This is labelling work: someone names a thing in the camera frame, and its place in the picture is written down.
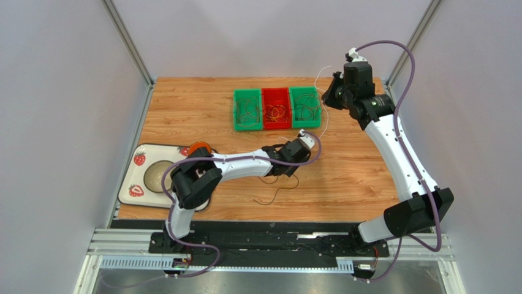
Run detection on white wire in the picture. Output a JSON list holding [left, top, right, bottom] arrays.
[[277, 65, 333, 146]]

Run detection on yellow wire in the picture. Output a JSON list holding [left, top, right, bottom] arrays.
[[264, 102, 289, 123]]

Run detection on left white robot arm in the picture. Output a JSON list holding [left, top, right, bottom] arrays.
[[162, 135, 320, 241]]

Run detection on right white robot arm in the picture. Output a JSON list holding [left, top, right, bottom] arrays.
[[322, 61, 454, 245]]

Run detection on right green bin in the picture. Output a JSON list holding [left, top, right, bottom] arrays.
[[289, 86, 322, 129]]

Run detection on green bin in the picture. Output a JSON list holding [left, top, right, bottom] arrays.
[[289, 86, 322, 129], [232, 88, 263, 131]]

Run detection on red bin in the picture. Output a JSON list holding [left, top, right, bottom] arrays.
[[261, 88, 292, 130]]

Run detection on left green bin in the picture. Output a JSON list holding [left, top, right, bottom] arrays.
[[232, 88, 263, 131]]

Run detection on orange plastic cup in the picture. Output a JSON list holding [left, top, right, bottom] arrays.
[[188, 141, 213, 157]]

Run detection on grey bowl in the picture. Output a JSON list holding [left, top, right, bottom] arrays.
[[143, 160, 173, 193]]

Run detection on strawberry pattern tray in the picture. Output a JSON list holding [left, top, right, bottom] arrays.
[[118, 144, 189, 208]]

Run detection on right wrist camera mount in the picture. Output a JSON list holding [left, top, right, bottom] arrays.
[[345, 47, 368, 66]]

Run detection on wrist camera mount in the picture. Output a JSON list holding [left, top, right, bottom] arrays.
[[298, 129, 316, 151], [345, 47, 368, 66]]

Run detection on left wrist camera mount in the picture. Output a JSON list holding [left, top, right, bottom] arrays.
[[298, 129, 316, 151]]

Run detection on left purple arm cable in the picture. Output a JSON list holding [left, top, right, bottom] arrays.
[[160, 130, 323, 279]]

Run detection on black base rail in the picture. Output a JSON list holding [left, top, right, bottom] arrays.
[[110, 220, 387, 262]]

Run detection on aluminium frame rail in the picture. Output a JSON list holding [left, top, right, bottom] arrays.
[[87, 229, 455, 273]]

